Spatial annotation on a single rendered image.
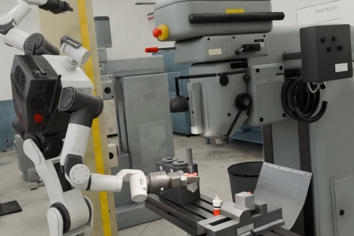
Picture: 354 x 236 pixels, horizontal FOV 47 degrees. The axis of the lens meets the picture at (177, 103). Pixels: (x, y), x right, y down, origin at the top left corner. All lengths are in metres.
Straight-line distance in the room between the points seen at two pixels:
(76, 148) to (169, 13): 0.63
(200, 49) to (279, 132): 0.66
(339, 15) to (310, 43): 5.02
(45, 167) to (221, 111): 0.83
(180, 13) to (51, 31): 1.84
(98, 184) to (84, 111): 0.29
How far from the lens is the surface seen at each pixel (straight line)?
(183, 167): 2.02
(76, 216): 1.93
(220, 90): 1.61
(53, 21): 3.24
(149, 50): 1.67
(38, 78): 1.68
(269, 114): 1.75
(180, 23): 1.52
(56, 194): 1.95
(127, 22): 11.41
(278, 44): 1.80
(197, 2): 1.55
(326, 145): 1.91
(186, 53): 1.65
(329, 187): 1.96
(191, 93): 1.64
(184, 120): 9.07
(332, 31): 1.64
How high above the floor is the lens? 1.62
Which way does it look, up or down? 5 degrees down
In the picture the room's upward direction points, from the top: 5 degrees counter-clockwise
